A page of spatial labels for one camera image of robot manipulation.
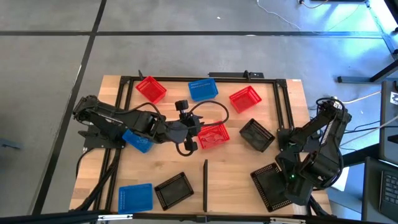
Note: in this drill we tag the dark desk top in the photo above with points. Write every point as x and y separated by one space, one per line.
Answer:
370 193

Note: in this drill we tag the black desk leg bar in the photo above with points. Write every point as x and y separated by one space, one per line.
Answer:
360 154

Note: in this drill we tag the blue plastic slotted basket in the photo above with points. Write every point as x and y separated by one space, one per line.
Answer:
202 90
135 198
140 144

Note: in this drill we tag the red plastic slotted basket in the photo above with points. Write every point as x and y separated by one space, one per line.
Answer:
214 138
150 89
245 99

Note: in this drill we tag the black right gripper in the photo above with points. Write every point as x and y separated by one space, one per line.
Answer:
295 186

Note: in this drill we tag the black keyboard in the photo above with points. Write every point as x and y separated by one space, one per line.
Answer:
390 196

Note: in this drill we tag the black plastic slotted basket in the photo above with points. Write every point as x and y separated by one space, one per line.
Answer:
267 186
256 135
174 191

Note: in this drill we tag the black aluminium table frame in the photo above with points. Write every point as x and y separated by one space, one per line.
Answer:
177 79

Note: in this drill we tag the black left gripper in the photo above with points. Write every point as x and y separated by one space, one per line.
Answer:
183 130

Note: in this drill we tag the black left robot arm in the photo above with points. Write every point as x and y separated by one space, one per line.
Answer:
102 115

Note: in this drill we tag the black gantry crossbar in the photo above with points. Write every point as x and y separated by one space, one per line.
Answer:
62 217

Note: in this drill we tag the white paper sheet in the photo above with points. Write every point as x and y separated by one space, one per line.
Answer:
344 180

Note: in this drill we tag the grey desk frame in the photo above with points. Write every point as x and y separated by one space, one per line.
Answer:
354 79

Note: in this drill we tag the grey desk top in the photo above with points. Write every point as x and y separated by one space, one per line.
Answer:
387 146

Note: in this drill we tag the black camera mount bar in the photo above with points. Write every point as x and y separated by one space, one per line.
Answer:
230 75

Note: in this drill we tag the silver metal bracket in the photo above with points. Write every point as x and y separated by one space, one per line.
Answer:
115 217
287 221

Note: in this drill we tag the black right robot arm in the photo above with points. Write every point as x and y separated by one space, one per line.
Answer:
329 130

